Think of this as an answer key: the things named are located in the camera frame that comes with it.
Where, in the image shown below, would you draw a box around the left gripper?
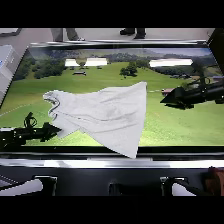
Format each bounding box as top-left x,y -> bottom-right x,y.
39,121 -> 63,140

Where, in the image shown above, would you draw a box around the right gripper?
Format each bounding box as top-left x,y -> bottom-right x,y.
160,85 -> 196,110

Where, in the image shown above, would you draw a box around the white garment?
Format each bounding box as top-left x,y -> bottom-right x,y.
42,81 -> 148,160

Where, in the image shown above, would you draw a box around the person's legs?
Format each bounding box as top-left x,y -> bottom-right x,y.
119,27 -> 148,40
49,27 -> 86,43

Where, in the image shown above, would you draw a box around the red-brown garment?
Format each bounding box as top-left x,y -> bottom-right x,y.
204,166 -> 224,197

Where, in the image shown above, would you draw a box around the black cable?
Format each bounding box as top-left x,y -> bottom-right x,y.
195,76 -> 214,89
23,111 -> 38,130

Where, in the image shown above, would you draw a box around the silver frame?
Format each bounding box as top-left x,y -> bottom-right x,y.
0,39 -> 224,197

